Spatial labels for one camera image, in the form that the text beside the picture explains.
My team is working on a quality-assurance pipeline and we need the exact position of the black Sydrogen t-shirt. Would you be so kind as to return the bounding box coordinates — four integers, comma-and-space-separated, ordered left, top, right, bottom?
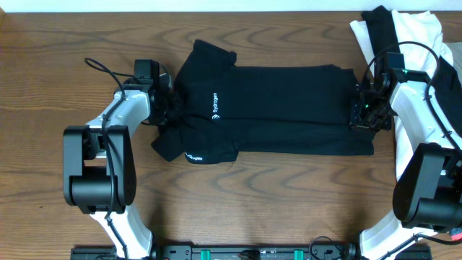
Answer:
152, 40, 374, 164

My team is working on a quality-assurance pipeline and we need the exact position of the grey garment in pile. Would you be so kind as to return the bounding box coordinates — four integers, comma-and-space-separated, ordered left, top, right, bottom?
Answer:
442, 42, 462, 81

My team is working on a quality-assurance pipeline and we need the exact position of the white shirt in pile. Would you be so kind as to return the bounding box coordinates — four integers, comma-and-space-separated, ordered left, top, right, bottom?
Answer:
349, 9, 454, 181

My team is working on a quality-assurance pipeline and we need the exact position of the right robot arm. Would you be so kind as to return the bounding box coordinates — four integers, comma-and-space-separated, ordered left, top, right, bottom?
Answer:
341, 68, 461, 259

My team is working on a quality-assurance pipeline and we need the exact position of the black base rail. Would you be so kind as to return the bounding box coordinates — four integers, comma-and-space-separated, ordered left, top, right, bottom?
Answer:
70, 240, 433, 260

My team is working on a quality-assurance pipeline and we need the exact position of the black shirt in pile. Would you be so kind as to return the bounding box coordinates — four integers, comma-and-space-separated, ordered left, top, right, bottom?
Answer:
361, 6, 400, 55

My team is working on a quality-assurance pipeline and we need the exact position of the red object at edge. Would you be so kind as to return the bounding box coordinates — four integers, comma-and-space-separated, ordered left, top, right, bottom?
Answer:
449, 227, 462, 241

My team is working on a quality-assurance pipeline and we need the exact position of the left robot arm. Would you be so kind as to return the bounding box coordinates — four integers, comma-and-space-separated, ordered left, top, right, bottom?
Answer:
63, 58, 173, 259

